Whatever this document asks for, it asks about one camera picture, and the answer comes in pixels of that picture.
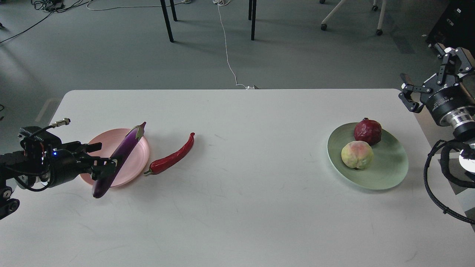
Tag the pink plate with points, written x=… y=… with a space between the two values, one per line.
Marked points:
x=136 y=162

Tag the black equipment box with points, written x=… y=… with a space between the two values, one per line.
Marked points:
x=456 y=26

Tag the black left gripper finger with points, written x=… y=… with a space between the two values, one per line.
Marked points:
x=88 y=148
x=101 y=168

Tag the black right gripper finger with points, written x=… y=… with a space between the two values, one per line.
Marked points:
x=408 y=88
x=456 y=64

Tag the green plate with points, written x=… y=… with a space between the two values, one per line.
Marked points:
x=387 y=169

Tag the red pomegranate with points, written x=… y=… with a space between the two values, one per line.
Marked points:
x=369 y=131

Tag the green pink peach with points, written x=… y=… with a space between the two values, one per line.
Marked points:
x=357 y=155

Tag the black table leg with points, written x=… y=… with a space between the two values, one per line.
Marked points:
x=167 y=18
x=252 y=4

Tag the purple eggplant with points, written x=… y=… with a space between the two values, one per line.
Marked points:
x=119 y=156

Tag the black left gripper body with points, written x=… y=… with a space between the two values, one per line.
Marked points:
x=68 y=161

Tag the red chili pepper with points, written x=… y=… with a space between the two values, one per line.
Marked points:
x=160 y=165

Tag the black table leg right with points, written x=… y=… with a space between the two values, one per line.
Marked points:
x=252 y=4

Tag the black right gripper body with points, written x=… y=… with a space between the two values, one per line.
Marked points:
x=446 y=97

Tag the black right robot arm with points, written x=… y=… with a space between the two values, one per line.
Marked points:
x=463 y=132

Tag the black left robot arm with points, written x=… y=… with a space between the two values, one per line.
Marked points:
x=45 y=162

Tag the black table leg left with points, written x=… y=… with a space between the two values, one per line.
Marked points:
x=167 y=18

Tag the white chair base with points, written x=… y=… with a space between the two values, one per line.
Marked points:
x=350 y=16

